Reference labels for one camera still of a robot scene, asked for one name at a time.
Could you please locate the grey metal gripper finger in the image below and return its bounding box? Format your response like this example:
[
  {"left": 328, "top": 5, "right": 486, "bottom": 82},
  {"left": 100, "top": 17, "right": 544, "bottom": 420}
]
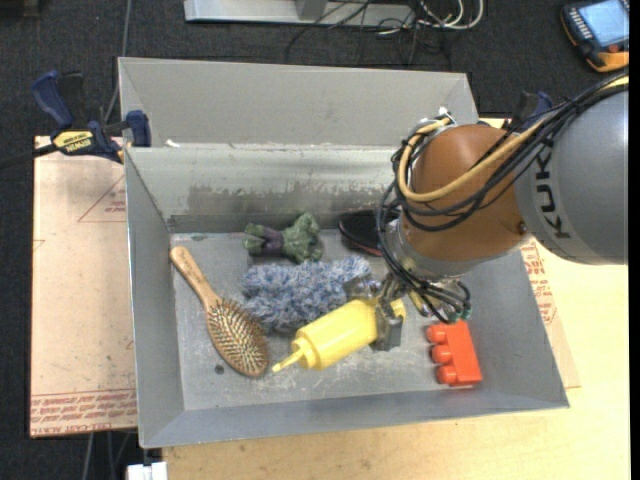
[
  {"left": 342, "top": 275, "right": 384, "bottom": 303},
  {"left": 369, "top": 303, "right": 406, "bottom": 353}
]

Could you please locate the yellow squeeze bottle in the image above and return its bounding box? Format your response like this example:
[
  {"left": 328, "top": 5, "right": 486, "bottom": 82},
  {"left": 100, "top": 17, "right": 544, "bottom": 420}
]
[{"left": 271, "top": 296, "right": 408, "bottom": 373}]

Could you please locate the black and red shoe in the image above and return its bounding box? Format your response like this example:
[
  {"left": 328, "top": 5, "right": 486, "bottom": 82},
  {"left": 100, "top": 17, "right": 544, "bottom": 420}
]
[{"left": 338, "top": 209, "right": 402, "bottom": 258}]

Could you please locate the blue fluffy cloth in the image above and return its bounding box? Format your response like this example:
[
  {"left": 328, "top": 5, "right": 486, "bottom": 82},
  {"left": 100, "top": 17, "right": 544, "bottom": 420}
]
[{"left": 240, "top": 253, "right": 374, "bottom": 335}]

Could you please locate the orange toy building block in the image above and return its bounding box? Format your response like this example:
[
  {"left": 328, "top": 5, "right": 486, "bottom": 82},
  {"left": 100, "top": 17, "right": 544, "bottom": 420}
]
[{"left": 424, "top": 320, "right": 485, "bottom": 388}]

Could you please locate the green toy figure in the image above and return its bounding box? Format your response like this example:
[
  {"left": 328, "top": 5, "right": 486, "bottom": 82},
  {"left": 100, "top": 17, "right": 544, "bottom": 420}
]
[{"left": 242, "top": 211, "right": 325, "bottom": 264}]

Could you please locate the wooden hairbrush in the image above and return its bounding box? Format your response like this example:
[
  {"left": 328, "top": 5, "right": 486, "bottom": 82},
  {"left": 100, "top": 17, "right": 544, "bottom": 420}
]
[{"left": 168, "top": 245, "right": 271, "bottom": 379}]

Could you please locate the grey metal bin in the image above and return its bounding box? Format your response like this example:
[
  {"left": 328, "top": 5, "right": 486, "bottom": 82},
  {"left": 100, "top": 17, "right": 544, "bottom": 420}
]
[{"left": 117, "top": 56, "right": 571, "bottom": 450}]

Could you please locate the brown cardboard board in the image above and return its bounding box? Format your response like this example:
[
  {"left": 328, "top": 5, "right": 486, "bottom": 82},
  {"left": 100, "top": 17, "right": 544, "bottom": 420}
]
[{"left": 28, "top": 117, "right": 582, "bottom": 439}]

